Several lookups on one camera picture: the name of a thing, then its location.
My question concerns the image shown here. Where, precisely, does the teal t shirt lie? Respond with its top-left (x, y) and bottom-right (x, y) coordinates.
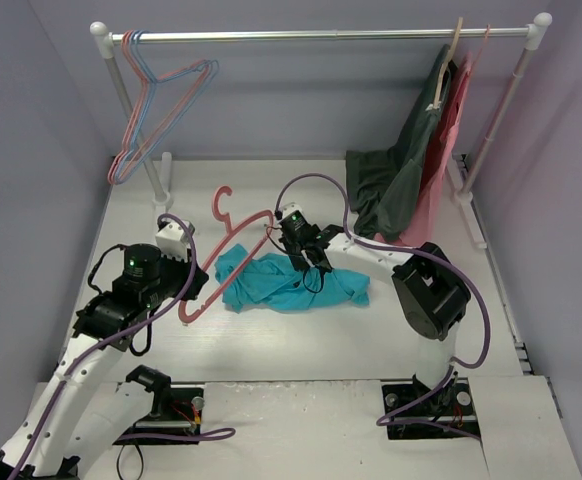
top-left (222, 253), bottom-right (370, 312)

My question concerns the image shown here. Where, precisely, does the pink plastic hanger front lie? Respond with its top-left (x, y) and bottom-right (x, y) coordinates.
top-left (178, 185), bottom-right (278, 324)

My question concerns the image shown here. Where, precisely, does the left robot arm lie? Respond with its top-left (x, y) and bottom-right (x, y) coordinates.
top-left (0, 241), bottom-right (208, 479)

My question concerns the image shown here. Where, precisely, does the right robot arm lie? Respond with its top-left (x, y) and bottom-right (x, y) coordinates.
top-left (279, 220), bottom-right (471, 390)

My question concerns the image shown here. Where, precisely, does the dark green t shirt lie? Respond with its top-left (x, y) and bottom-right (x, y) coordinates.
top-left (345, 44), bottom-right (450, 242)

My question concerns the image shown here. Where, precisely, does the pink t shirt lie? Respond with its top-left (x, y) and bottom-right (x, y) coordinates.
top-left (375, 53), bottom-right (473, 247)

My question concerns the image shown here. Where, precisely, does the wooden hanger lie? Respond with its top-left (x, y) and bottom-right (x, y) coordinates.
top-left (427, 17), bottom-right (464, 111)

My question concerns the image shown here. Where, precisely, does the blue plastic hanger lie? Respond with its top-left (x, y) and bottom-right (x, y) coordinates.
top-left (108, 30), bottom-right (220, 185)

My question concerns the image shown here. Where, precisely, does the pink hanger on right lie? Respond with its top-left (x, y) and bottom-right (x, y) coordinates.
top-left (473, 23), bottom-right (491, 67)

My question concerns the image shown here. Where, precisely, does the white metal clothes rack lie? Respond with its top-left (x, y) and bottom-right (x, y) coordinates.
top-left (90, 12), bottom-right (553, 250)

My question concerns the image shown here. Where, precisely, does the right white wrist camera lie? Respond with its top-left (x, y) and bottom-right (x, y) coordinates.
top-left (275, 202), bottom-right (303, 220)

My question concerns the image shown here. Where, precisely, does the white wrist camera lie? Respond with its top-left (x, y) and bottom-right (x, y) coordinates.
top-left (155, 219), bottom-right (191, 262)
top-left (275, 202), bottom-right (303, 220)

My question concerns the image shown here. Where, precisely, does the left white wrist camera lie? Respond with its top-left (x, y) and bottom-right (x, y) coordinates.
top-left (155, 219), bottom-right (191, 262)

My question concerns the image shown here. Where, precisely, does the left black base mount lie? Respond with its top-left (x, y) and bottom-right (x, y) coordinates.
top-left (114, 365), bottom-right (205, 446)

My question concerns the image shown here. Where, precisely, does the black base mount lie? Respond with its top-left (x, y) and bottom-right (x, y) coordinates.
top-left (381, 374), bottom-right (481, 441)
top-left (114, 365), bottom-right (205, 446)

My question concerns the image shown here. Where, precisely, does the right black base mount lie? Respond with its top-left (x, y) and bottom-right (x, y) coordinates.
top-left (381, 374), bottom-right (481, 441)

